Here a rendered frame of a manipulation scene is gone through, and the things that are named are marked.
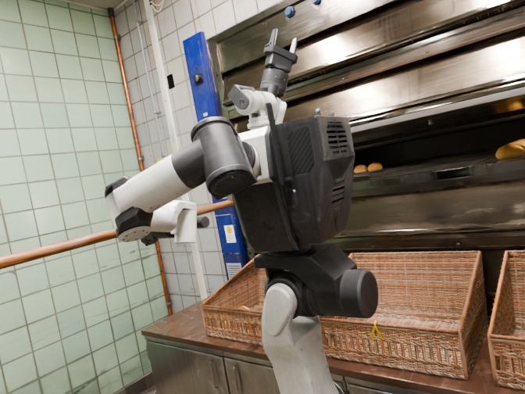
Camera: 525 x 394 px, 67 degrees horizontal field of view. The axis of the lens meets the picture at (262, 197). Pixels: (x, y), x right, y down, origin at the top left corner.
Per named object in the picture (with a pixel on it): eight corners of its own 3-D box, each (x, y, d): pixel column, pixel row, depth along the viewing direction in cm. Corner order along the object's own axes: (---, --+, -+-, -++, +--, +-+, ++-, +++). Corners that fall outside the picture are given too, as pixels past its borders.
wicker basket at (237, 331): (266, 299, 226) (258, 252, 224) (355, 308, 189) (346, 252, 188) (203, 336, 189) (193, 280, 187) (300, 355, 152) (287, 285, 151)
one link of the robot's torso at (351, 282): (383, 307, 98) (371, 238, 97) (363, 329, 88) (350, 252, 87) (290, 301, 115) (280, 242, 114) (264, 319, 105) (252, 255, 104)
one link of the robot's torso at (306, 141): (376, 228, 109) (355, 100, 107) (328, 264, 80) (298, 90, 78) (283, 235, 125) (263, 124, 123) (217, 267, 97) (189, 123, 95)
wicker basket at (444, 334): (359, 308, 189) (350, 252, 187) (494, 318, 154) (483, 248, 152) (307, 356, 151) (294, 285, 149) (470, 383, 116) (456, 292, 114)
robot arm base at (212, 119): (231, 208, 90) (269, 182, 86) (192, 197, 80) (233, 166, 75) (213, 156, 97) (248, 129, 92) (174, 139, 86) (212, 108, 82)
